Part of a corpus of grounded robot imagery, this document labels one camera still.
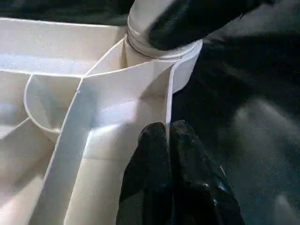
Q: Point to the white plastic table top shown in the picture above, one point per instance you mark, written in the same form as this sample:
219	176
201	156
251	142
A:
70	117

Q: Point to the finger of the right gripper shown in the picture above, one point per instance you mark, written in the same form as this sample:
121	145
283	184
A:
192	23

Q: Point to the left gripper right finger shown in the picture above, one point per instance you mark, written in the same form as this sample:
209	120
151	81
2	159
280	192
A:
197	182

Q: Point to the white plastic table leg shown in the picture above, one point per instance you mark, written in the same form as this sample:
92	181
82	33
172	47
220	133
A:
140	18

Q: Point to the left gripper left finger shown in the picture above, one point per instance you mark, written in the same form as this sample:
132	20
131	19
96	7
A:
150	178

